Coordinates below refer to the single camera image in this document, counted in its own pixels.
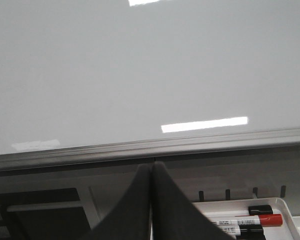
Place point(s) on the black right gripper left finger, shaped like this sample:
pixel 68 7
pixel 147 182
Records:
pixel 130 218

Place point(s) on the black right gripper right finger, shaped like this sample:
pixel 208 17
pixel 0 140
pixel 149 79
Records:
pixel 174 217

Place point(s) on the red capped white marker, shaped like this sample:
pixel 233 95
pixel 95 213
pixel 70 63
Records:
pixel 267 220

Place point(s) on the white plastic marker tray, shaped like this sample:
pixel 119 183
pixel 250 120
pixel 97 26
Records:
pixel 288 231

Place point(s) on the white whiteboard with frame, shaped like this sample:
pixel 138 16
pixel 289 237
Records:
pixel 85 81

